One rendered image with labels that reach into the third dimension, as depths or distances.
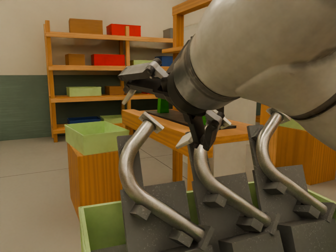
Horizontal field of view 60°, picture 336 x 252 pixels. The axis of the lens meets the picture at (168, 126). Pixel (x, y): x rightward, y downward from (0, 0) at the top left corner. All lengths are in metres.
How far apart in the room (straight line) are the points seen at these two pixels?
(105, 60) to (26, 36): 1.52
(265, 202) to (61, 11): 6.02
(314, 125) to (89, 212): 0.58
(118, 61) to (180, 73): 5.69
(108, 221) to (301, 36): 0.65
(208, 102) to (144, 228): 0.38
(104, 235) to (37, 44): 5.74
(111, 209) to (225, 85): 0.55
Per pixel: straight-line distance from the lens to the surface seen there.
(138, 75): 0.46
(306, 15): 0.22
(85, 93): 5.89
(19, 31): 6.38
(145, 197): 0.60
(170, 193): 0.67
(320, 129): 0.32
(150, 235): 0.66
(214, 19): 0.27
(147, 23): 6.93
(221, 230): 0.72
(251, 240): 0.70
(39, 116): 6.39
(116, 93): 6.06
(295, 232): 0.78
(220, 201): 0.65
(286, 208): 0.83
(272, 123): 0.78
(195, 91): 0.33
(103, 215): 0.77
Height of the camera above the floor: 1.28
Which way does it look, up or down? 10 degrees down
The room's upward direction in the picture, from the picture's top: straight up
